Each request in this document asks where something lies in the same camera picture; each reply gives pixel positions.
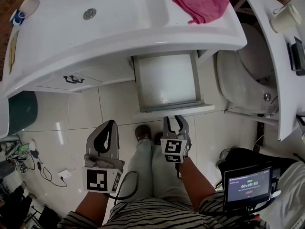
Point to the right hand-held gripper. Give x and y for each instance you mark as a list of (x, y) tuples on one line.
[(172, 149)]

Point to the white power adapter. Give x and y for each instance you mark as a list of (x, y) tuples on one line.
[(64, 173)]

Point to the person's right brown shoe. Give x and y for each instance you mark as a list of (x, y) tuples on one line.
[(159, 138)]

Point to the person's left brown shoe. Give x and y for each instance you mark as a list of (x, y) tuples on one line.
[(143, 132)]

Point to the person's right forearm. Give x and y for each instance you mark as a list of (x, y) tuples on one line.
[(195, 182)]

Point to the pink cloth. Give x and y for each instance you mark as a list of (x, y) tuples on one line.
[(202, 3)]

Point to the pale pink cup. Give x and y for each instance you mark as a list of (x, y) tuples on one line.
[(29, 5)]

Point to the person's brown shoe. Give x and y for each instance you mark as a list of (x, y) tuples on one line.
[(159, 138), (143, 132)]

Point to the white drawer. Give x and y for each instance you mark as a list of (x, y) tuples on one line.
[(164, 80)]

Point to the black equipment pile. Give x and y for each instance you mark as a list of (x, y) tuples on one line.
[(16, 206)]

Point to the person's grey trousers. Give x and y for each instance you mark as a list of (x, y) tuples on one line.
[(164, 173)]

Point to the white side table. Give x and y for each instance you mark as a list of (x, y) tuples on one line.
[(274, 68)]

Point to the white chair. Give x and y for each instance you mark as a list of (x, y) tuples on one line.
[(3, 118)]

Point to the dark green bin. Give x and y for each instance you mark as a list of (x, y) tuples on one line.
[(22, 111)]

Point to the white sink vanity cabinet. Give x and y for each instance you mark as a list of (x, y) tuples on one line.
[(107, 42)]

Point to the black monitor screen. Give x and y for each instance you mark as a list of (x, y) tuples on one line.
[(249, 187)]

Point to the white toilet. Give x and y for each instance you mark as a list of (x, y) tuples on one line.
[(243, 85)]

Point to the chrome sink drain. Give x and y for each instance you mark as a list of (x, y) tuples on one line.
[(89, 14)]

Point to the black tablet stand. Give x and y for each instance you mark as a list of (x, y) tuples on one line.
[(297, 56)]

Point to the person's left forearm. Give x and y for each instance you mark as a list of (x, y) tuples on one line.
[(91, 209)]

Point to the blue mug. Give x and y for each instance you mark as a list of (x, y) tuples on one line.
[(17, 17)]

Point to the black camera rig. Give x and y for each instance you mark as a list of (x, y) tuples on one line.
[(252, 213)]

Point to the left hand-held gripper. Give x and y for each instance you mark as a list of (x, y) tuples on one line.
[(96, 180)]

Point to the beige wooden comb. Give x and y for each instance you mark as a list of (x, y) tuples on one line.
[(13, 51)]

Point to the cream mug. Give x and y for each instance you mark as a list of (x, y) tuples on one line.
[(284, 19)]

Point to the person's striped shirt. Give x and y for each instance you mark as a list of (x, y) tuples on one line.
[(155, 216)]

